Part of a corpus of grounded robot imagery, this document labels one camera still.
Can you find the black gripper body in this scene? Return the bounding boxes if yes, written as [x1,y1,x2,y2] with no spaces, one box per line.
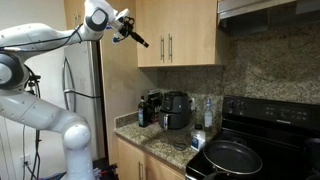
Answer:
[119,16,137,38]

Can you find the black air fryer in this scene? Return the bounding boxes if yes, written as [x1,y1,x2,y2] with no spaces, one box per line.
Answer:
[159,91,191,130]

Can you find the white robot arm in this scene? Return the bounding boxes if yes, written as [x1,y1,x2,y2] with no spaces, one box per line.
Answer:
[0,0,142,180]

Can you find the wooden cabinet above fridge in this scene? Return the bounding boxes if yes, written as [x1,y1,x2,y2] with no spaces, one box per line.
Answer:
[64,0,85,29]

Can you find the lower wooden counter cabinet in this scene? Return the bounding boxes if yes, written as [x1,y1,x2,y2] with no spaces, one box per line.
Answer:
[118,137,185,180]

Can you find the black red coffee bag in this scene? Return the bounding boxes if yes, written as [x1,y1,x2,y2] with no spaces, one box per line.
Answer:
[147,89,162,123]

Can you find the dark green wine bottle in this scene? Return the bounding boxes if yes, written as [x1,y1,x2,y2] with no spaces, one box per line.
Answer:
[138,96,148,127]

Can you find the stainless range hood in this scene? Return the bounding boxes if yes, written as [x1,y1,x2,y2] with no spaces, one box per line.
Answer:
[217,0,320,36]

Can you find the clear glass bottle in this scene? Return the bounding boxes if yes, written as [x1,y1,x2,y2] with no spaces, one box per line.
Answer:
[204,99,213,128]

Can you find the steel kitchen scissors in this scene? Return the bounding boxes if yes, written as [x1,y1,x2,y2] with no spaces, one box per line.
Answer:
[173,142,187,151]

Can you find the near black frying pan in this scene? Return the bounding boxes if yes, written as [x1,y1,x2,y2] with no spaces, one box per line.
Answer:
[203,140,263,180]

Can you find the black electric stove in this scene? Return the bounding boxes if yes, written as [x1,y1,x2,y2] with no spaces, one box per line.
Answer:
[185,95,320,180]

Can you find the white wall outlet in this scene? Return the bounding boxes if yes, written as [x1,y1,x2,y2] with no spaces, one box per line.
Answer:
[20,154,31,166]

